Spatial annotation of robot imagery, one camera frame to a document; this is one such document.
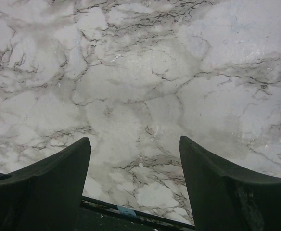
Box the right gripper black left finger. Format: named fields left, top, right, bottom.
left=0, top=137, right=91, bottom=231

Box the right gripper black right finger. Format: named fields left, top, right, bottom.
left=179, top=136, right=281, bottom=231

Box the black mounting rail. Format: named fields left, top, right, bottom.
left=0, top=168, right=196, bottom=231

